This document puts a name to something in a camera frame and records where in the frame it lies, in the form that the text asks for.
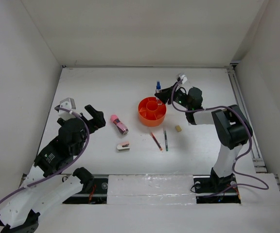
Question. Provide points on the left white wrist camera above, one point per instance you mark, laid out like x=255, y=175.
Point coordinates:
x=65, y=108

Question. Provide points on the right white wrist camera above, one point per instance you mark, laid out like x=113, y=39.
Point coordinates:
x=181, y=78

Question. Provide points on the aluminium side rail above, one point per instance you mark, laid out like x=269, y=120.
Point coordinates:
x=257, y=158

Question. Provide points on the small tan eraser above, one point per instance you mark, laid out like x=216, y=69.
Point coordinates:
x=178, y=128

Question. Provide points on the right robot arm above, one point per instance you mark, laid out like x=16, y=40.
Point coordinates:
x=232, y=128

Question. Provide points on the orange red pen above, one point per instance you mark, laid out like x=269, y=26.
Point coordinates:
x=156, y=141

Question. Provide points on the orange round desk organizer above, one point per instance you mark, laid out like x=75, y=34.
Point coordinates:
x=151, y=112

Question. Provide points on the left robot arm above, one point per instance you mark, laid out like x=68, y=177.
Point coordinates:
x=21, y=210

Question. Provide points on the pink white mini stapler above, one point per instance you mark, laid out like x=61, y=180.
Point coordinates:
x=124, y=146

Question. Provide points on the black front mounting rail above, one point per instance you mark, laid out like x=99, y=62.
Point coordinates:
x=98, y=195

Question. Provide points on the green and white pen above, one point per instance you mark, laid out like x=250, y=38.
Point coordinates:
x=166, y=140

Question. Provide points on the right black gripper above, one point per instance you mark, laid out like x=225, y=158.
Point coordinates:
x=165, y=94

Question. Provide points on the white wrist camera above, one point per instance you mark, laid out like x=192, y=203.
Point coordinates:
x=65, y=108
x=181, y=78

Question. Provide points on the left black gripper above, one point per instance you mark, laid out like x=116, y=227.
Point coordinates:
x=98, y=121

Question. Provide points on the pink-capped clear tube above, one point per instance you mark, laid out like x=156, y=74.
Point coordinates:
x=119, y=125

